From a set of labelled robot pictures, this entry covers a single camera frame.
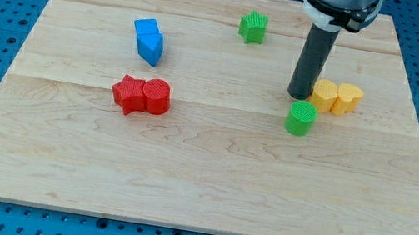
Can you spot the green cylinder block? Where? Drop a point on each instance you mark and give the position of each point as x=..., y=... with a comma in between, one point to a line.
x=302, y=114

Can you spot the wooden board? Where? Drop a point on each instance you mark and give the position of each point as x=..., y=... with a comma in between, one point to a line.
x=219, y=161

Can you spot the red cylinder block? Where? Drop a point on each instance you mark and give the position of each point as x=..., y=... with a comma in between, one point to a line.
x=157, y=96

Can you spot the red star block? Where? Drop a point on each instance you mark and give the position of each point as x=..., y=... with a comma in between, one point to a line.
x=129, y=95

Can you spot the blue triangle block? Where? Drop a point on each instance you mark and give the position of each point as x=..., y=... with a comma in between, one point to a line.
x=150, y=47

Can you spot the green star block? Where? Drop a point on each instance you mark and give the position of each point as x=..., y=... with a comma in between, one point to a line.
x=252, y=27

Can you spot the blue cube block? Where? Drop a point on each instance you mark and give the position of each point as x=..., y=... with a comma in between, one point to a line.
x=146, y=26

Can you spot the yellow hexagon block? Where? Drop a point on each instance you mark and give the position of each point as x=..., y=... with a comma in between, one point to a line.
x=323, y=95

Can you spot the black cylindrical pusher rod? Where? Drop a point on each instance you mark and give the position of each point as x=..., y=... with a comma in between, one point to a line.
x=314, y=54

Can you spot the yellow heart block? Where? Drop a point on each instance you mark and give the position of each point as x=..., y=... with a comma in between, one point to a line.
x=347, y=100

